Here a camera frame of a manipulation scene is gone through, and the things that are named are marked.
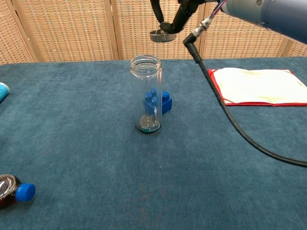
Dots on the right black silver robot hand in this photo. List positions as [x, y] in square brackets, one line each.
[182, 14]

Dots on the small metal strainer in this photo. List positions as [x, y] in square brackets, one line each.
[163, 37]

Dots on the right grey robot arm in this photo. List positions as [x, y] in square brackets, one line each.
[275, 14]

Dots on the clear glass jar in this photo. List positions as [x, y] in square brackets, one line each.
[145, 72]

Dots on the blue plastic building block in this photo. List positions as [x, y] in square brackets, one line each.
[167, 103]

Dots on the open red folder white paper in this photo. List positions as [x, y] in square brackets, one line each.
[259, 86]

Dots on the teal velvet tablecloth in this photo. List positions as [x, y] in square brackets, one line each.
[84, 143]

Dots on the light blue tube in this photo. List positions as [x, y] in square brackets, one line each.
[3, 92]

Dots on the cola bottle with blue cap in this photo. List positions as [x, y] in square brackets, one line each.
[24, 191]

